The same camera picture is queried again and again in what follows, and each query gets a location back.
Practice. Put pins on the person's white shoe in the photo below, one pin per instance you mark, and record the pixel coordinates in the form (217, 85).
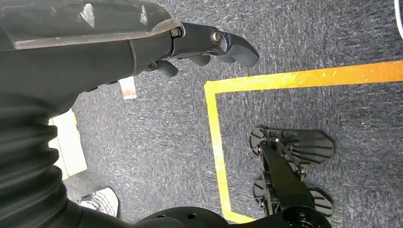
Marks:
(102, 201)

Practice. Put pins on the pale flat board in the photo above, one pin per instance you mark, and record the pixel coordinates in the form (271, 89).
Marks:
(67, 148)

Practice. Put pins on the yellow floor tape line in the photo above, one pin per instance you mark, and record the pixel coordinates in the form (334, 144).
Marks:
(217, 138)

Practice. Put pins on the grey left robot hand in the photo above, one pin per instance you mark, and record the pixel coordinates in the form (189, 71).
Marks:
(78, 63)

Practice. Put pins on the black robot waist housing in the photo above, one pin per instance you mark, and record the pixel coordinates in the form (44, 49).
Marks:
(195, 220)

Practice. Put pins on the black robot foot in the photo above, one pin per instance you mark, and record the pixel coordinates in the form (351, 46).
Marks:
(321, 201)
(308, 146)

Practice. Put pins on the small pale translucent tag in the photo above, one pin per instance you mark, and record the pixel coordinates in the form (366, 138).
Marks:
(128, 88)

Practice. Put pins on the ribbed grey left arm sleeve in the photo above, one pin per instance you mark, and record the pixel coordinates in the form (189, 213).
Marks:
(28, 163)

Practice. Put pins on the black robot leg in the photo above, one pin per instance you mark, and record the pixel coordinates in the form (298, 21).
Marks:
(285, 179)

